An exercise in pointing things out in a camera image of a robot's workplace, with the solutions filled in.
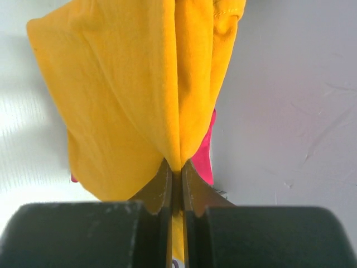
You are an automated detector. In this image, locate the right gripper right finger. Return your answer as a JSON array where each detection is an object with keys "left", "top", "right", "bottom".
[{"left": 181, "top": 162, "right": 356, "bottom": 267}]

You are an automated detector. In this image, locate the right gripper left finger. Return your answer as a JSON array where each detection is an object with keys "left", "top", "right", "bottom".
[{"left": 1, "top": 161, "right": 172, "bottom": 267}]

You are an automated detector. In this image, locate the orange t shirt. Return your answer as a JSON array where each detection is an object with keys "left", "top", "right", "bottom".
[{"left": 26, "top": 0, "right": 248, "bottom": 263}]

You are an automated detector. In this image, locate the folded magenta t shirt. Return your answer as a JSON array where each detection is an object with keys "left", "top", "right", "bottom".
[{"left": 70, "top": 108, "right": 218, "bottom": 185}]

